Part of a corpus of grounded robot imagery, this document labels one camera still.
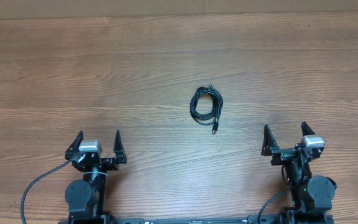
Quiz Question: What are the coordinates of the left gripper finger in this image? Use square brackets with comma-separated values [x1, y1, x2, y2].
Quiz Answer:
[113, 130, 127, 164]
[65, 131, 83, 160]

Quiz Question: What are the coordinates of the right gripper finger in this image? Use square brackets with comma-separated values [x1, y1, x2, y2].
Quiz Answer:
[301, 121, 315, 136]
[261, 124, 279, 156]

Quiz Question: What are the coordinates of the black USB cable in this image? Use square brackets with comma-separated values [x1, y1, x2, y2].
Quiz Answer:
[190, 83, 224, 136]

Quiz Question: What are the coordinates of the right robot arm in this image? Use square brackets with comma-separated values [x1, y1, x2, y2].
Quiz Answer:
[257, 122, 337, 224]

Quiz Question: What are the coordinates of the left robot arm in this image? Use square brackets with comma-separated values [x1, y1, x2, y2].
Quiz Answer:
[65, 131, 127, 223]

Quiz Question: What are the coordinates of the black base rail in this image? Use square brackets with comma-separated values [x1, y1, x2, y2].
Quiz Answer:
[116, 215, 280, 224]

